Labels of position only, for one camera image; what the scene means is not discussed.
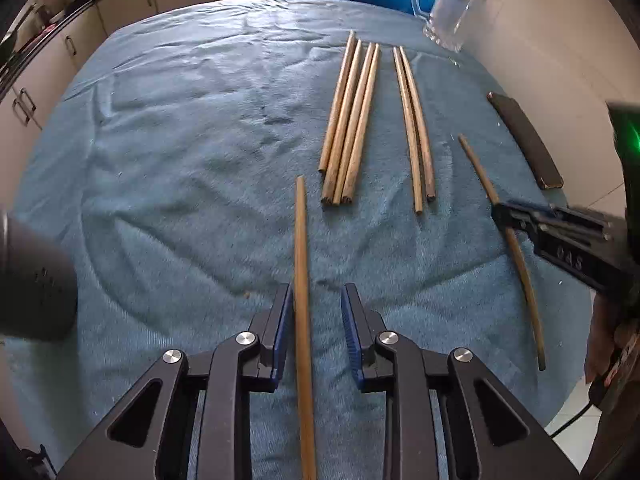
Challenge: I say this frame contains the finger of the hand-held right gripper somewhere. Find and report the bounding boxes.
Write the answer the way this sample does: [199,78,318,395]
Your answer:
[499,220,547,257]
[492,199,627,242]

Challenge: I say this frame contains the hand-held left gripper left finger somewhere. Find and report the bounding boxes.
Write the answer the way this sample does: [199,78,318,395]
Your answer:
[57,282,293,480]

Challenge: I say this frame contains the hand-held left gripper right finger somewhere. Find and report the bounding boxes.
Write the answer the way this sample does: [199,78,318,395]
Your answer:
[341,283,583,480]

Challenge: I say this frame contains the curved dark-tipped wooden chopstick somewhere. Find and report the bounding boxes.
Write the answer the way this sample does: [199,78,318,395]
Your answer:
[458,133,547,372]

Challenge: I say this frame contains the long straight wooden chopstick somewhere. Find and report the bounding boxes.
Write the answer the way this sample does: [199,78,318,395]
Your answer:
[294,176,319,480]

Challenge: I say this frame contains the bunch of wooden chopsticks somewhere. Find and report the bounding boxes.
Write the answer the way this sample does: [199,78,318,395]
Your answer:
[318,30,437,216]

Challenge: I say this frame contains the dark grey utensil cup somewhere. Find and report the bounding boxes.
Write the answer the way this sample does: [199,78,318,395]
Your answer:
[0,208,79,342]

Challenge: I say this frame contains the person's right hand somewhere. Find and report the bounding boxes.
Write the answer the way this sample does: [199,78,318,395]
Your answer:
[584,287,632,401]

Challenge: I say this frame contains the blue towel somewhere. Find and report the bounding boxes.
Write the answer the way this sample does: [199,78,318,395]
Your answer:
[0,0,592,480]

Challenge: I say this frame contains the clear glass mug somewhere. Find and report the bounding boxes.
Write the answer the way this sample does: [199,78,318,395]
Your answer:
[411,0,491,54]

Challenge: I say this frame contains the grey lower kitchen cabinets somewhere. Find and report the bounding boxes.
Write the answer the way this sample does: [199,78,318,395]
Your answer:
[0,0,351,133]

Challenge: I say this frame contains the black kitchen countertop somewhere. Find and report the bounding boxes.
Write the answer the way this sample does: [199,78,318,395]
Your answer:
[0,0,166,101]

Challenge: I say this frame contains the black cable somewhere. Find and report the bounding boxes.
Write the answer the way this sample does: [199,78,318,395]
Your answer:
[547,392,601,438]

